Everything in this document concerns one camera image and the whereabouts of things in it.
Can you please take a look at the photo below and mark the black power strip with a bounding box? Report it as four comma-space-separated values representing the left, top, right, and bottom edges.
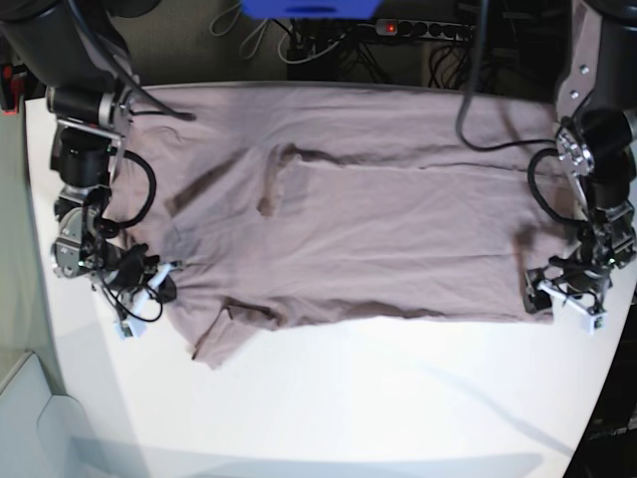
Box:
374, 19, 475, 42

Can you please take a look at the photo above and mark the white cable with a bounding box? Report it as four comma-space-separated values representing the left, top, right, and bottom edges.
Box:
240, 19, 344, 65

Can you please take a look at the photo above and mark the blue plastic mount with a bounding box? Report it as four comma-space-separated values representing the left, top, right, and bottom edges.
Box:
241, 0, 380, 20

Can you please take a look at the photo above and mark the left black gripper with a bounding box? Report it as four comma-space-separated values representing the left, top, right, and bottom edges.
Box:
523, 255, 612, 314

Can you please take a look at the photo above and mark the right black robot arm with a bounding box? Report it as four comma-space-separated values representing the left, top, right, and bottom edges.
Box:
1, 1, 195, 305

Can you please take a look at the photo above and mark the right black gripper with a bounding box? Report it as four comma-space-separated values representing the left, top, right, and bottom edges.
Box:
99, 248, 177, 305

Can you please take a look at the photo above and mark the white camera bracket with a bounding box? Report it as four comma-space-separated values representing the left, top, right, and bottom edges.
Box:
535, 279, 607, 335
92, 261, 183, 341

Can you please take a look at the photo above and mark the mauve pink t-shirt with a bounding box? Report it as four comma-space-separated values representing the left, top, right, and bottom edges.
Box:
122, 86, 567, 367

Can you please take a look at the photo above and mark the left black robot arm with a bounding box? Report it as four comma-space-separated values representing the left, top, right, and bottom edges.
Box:
523, 1, 636, 320

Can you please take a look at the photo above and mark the red and black clamp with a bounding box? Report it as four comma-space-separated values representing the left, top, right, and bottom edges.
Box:
1, 64, 24, 116

